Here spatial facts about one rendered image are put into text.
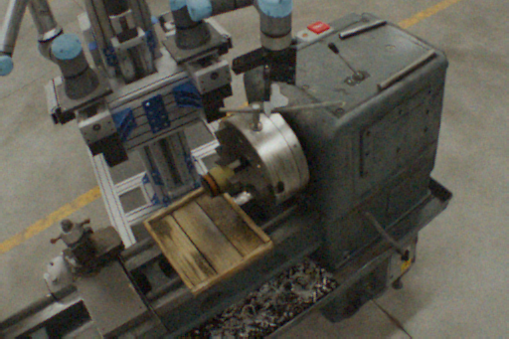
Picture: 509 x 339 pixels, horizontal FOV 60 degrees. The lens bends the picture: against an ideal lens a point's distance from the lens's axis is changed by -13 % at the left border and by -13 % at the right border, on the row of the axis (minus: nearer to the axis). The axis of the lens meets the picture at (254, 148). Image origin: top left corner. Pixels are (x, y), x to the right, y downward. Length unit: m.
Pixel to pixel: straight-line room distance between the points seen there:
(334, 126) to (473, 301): 1.43
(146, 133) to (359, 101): 1.01
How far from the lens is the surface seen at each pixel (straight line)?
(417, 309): 2.46
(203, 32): 2.00
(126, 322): 1.47
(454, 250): 2.67
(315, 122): 1.43
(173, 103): 2.10
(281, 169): 1.44
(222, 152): 1.51
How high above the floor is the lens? 2.18
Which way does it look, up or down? 43 degrees down
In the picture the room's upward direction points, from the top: 12 degrees counter-clockwise
